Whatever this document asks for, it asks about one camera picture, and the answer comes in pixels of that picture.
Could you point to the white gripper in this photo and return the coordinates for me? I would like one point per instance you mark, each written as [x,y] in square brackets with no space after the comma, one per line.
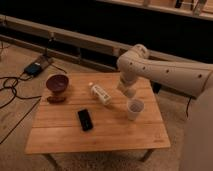
[125,87]

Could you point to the dark red bowl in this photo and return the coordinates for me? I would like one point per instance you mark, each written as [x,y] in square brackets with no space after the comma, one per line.
[57,83]

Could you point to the wooden table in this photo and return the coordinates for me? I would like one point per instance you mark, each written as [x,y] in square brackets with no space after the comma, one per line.
[57,128]

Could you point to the brown oval object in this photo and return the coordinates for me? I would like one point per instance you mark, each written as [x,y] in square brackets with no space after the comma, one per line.
[54,99]

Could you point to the white plastic bottle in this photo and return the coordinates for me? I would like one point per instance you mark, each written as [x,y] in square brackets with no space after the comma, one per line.
[98,92]

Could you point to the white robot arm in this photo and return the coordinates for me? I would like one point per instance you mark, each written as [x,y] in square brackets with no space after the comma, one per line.
[192,78]

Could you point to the black smartphone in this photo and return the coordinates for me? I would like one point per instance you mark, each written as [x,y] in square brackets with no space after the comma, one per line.
[85,120]

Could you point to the blue power adapter box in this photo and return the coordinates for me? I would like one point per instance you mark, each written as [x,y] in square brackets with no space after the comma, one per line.
[33,69]

